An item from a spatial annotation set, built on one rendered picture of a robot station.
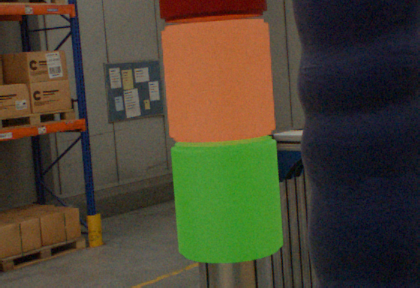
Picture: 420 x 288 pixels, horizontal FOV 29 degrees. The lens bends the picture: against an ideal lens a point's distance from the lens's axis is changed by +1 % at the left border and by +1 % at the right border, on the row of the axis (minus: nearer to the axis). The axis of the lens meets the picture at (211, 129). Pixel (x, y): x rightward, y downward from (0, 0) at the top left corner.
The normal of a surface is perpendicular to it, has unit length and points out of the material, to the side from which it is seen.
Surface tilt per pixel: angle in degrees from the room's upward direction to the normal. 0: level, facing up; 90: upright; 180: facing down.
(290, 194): 90
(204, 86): 90
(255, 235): 90
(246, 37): 90
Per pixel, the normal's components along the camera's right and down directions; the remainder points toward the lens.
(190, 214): -0.73, 0.11
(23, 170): 0.76, 0.00
